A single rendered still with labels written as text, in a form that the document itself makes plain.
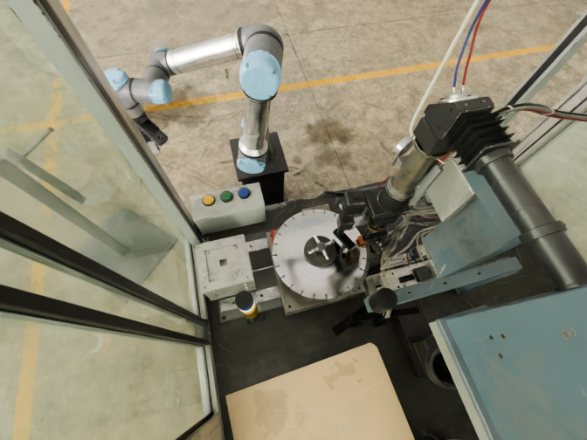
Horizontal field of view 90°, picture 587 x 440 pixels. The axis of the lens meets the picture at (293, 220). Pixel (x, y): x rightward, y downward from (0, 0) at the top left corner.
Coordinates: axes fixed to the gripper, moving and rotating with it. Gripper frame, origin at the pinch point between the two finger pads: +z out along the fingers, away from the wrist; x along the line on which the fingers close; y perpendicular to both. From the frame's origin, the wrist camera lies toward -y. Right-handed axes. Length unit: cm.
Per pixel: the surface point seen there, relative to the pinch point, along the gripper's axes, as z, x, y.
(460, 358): -42, 14, -115
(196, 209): 1.3, 10.3, -31.1
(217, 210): 1.3, 6.0, -38.0
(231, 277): 1, 23, -60
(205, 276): 1, 28, -52
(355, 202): -34, -7, -82
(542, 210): -67, -1, -106
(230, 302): 15, 29, -61
